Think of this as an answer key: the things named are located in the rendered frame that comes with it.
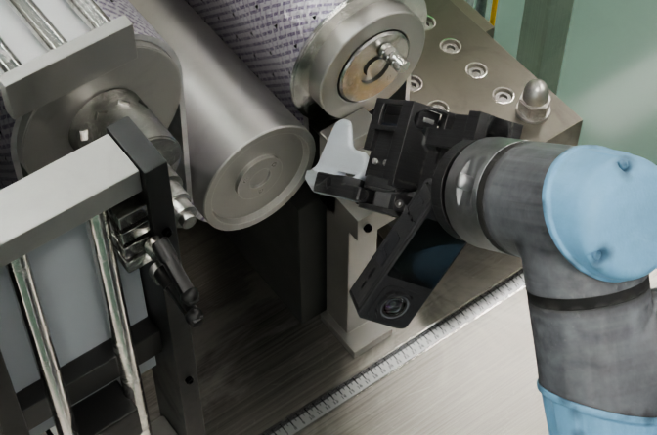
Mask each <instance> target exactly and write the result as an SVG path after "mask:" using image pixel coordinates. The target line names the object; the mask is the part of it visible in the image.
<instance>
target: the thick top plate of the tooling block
mask: <svg viewBox="0 0 657 435"><path fill-rule="evenodd" d="M424 1H425V4H426V10H427V20H426V27H425V39H424V45H423V49H422V53H421V55H420V58H419V60H418V62H417V64H416V67H415V69H414V70H413V72H412V73H411V85H410V99H409V101H416V102H419V103H422V104H425V105H428V106H431V107H434V108H438V109H443V110H446V111H449V112H452V113H456V114H467V115H469V111H470V110H475V111H482V112H485V113H488V114H490V115H493V116H495V117H498V118H501V119H504V120H508V121H511V122H515V123H518V124H521V125H523V128H522V132H521V136H520V140H528V141H534V142H545V143H554V144H562V145H571V146H578V141H579V137H580V132H581V127H582V123H583V119H582V118H581V117H580V116H579V115H578V114H577V113H575V112H574V111H572V110H571V109H570V108H569V107H568V106H567V105H566V104H565V103H564V102H562V101H561V100H560V99H559V98H558V97H557V96H556V95H555V94H554V93H552V92H551V91H550V90H549V95H550V97H551V99H550V105H549V107H550V116H549V118H548V120H546V121H545V122H543V123H540V124H530V123H526V122H524V121H522V120H521V119H520V118H519V117H518V116H517V114H516V111H515V109H516V105H517V103H518V102H519V98H520V96H521V94H522V92H523V90H524V87H525V85H526V84H527V83H528V82H529V81H530V80H532V79H536V78H537V77H536V76H535V75H533V74H532V73H531V72H530V71H529V70H528V69H527V68H526V67H525V66H524V65H522V64H521V63H520V62H519V61H518V60H517V59H516V58H515V57H513V56H512V55H511V54H510V53H509V52H508V51H507V50H506V49H505V48H503V47H502V46H501V45H500V44H499V43H498V42H497V41H496V40H495V39H493V38H492V37H491V36H490V35H489V34H488V33H487V32H486V31H485V30H484V29H482V28H481V27H480V26H479V25H478V24H477V23H476V22H475V21H473V20H472V19H471V18H470V17H469V16H468V15H467V14H466V13H465V12H463V11H462V10H461V9H460V8H459V7H458V6H457V5H456V4H455V3H453V2H452V1H451V0H424Z"/></svg>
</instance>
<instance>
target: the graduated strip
mask: <svg viewBox="0 0 657 435"><path fill-rule="evenodd" d="M524 287H525V282H524V275H523V268H522V267H521V268H519V269H517V270H516V271H514V272H513V273H511V274H510V275H508V276H507V277H505V278H503V279H502V280H500V281H499V282H497V283H495V284H493V285H492V286H490V287H489V288H487V289H486V290H484V291H483V292H481V293H479V294H478V295H476V296H475V297H473V298H472V299H470V300H468V301H467V302H465V303H464V304H462V305H461V306H459V307H458V308H457V309H455V310H454V311H452V312H451V313H449V314H448V315H446V316H444V317H443V318H441V319H440V320H438V321H437V322H435V323H433V324H432V325H430V326H428V327H427V328H425V329H424V330H422V331H420V332H419V333H417V334H416V335H414V336H413V337H411V338H409V339H408V340H406V341H405V342H403V343H402V344H400V345H399V346H397V347H395V348H394V349H392V350H391V351H389V352H388V353H386V354H384V355H383V356H381V357H380V358H378V359H377V360H375V361H374V362H372V363H370V364H369V365H367V366H366V367H364V368H363V369H361V370H359V371H357V372H356V373H354V374H353V375H351V376H349V377H348V378H346V379H345V380H343V381H342V382H340V383H339V384H337V385H335V386H334V387H332V388H331V389H330V390H329V391H327V392H325V393H324V394H322V395H321V396H319V397H318V398H316V399H315V400H313V401H311V402H310V403H308V404H307V405H305V406H304V407H302V408H300V409H299V410H297V411H296V412H294V413H292V414H291V415H289V416H287V417H286V418H284V419H283V420H281V421H280V422H278V423H276V424H275V425H273V426H272V427H270V428H269V429H267V430H265V431H264V432H262V433H261V434H259V435H297V434H299V433H300V432H302V431H303V430H305V429H306V428H308V427H309V426H311V425H312V424H314V423H316V422H317V421H319V420H320V419H322V418H323V417H325V416H326V415H328V414H329V413H332V412H333V411H335V410H336V409H338V408H339V407H341V406H342V405H344V404H345V403H347V402H349V401H350V400H352V399H353V398H355V397H356V396H358V395H359V394H361V393H362V392H364V391H366V390H367V389H369V388H370V387H372V386H373V385H375V384H376V383H378V382H379V381H380V380H382V379H383V378H385V377H386V376H388V375H389V374H391V373H392V372H394V371H395V370H398V369H399V368H401V367H402V366H404V365H405V364H407V363H408V362H410V361H411V360H413V359H415V358H416V357H418V356H419V355H421V354H422V353H424V352H425V351H427V350H428V349H430V348H432V347H433V346H435V345H436V344H438V343H439V342H441V341H442V340H444V339H445V338H447V337H449V336H450V335H452V334H453V333H455V332H456V331H458V330H459V329H461V328H462V327H464V326H466V325H468V324H469V323H471V322H472V321H474V320H475V319H477V318H478V317H480V316H482V315H483V314H485V313H486V312H488V311H489V310H491V309H492V308H494V307H495V306H497V305H499V304H500V303H502V302H503V301H505V300H506V299H508V297H510V296H511V295H513V294H515V293H516V292H518V291H519V290H521V289H522V288H524Z"/></svg>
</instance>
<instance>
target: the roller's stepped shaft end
mask: <svg viewBox="0 0 657 435"><path fill-rule="evenodd" d="M167 165H168V172H169V179H170V186H171V193H172V199H173V206H174V213H175V221H176V228H184V229H189V228H190V227H192V226H193V225H194V224H195V223H196V221H197V217H196V215H197V210H196V209H195V208H194V206H193V205H192V204H191V197H190V195H189V194H188V193H187V192H186V191H185V189H184V188H183V181H182V179H181V178H180V177H179V175H178V174H177V173H176V172H175V171H174V170H173V168H172V167H171V166H170V165H169V164H168V163H167Z"/></svg>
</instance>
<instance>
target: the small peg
mask: <svg viewBox="0 0 657 435"><path fill-rule="evenodd" d="M378 54H379V55H380V56H381V57H382V58H383V59H384V60H385V61H386V62H387V63H388V64H389V65H390V66H391V67H392V68H394V70H395V71H396V72H397V73H403V72H405V71H406V70H407V69H408V68H409V65H410V62H409V61H408V60H407V59H406V58H404V56H403V55H402V54H401V53H399V51H398V50H397V49H396V48H394V47H393V46H392V45H391V44H390V43H386V44H384V45H382V46H381V48H380V49H379V51H378Z"/></svg>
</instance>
